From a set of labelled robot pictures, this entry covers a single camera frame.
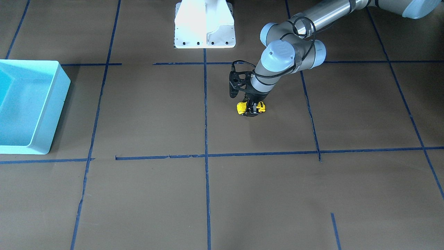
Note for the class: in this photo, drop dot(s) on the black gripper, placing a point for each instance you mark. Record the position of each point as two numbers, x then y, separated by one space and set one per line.
256 97

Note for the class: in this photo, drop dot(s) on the yellow beetle toy car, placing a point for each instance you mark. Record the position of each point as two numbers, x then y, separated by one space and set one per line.
240 108

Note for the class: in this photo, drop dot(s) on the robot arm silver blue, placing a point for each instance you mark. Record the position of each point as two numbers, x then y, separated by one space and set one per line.
291 46

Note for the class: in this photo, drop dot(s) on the white pillar with base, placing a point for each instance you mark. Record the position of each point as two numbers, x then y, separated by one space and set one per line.
202 24

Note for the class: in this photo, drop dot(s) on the light blue plastic bin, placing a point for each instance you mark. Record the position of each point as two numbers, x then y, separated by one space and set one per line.
33 93

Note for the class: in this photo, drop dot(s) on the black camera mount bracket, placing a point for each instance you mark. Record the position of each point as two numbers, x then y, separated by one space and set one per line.
239 81

